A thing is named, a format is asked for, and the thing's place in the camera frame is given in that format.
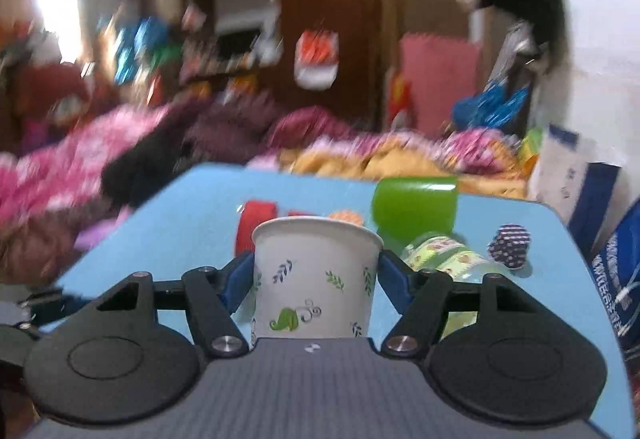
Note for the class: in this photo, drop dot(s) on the yellow blanket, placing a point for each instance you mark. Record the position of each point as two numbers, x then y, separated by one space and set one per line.
390 161

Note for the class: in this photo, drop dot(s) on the pink foam mat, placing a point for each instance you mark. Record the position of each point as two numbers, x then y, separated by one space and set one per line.
440 79

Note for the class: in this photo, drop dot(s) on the red cup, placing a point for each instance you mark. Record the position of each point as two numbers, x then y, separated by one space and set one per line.
255 224

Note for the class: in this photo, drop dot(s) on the clear plastic bottle printed label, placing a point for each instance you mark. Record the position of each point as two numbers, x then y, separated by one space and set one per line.
450 259

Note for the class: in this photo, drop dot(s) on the blue plastic bag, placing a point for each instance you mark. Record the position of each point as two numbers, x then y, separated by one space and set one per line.
492 106

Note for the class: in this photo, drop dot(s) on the pink floral blanket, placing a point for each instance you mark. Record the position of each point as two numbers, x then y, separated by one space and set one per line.
55 169

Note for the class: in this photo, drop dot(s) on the orange patterned ball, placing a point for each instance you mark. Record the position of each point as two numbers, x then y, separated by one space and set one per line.
347 217

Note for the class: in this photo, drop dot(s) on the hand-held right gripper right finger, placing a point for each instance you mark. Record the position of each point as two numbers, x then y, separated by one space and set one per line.
395 276

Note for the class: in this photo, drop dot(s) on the white cardboard box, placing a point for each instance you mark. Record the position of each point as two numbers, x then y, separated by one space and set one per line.
565 174

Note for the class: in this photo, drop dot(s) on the blue and white printed bag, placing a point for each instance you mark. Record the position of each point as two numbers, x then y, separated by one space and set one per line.
617 279

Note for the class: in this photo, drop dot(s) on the white and orange hanging bag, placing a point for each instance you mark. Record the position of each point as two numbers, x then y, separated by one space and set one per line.
315 59

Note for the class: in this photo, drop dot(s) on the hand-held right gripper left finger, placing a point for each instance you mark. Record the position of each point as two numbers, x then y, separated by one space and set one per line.
239 280

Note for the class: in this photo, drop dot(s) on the white leaf-print paper cup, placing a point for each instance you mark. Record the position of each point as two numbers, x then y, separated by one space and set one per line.
315 264

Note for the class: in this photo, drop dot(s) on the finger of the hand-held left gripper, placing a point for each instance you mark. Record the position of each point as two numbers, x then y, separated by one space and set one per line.
55 306

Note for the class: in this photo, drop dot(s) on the black cloth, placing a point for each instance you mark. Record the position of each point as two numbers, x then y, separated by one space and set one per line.
140 164

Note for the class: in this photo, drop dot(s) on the green plastic cup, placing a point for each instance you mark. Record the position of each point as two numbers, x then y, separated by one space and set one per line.
415 206

